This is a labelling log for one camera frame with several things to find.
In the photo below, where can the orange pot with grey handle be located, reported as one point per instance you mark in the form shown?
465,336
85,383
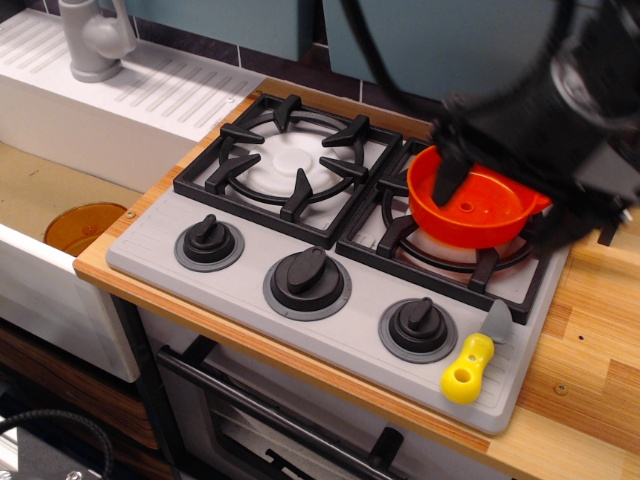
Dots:
487,210

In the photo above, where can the grey toy faucet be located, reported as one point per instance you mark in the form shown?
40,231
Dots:
96,43

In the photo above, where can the black left burner grate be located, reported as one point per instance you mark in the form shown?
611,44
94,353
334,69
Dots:
284,169

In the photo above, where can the toy oven door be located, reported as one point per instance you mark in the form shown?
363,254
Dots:
253,421

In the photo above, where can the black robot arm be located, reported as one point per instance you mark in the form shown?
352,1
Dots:
610,38

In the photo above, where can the black middle stove knob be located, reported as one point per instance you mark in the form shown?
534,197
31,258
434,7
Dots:
307,286

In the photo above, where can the orange translucent plate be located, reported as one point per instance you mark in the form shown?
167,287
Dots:
76,229

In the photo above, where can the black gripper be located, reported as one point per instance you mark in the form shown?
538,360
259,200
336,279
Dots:
553,137

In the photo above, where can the black right burner grate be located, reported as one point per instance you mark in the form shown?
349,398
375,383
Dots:
383,235

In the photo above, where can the white toy sink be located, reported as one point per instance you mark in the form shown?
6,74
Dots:
66,143

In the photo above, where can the yellow handled grey toy knife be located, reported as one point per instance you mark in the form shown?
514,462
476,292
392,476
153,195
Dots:
462,381

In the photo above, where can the black right stove knob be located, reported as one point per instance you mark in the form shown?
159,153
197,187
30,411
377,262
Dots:
418,331

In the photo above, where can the black stove knob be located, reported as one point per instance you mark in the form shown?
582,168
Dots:
418,331
307,286
209,245

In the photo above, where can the black burner grate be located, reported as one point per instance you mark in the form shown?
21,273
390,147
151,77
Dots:
383,235
284,169

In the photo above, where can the black left stove knob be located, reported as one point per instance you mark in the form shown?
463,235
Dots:
209,245

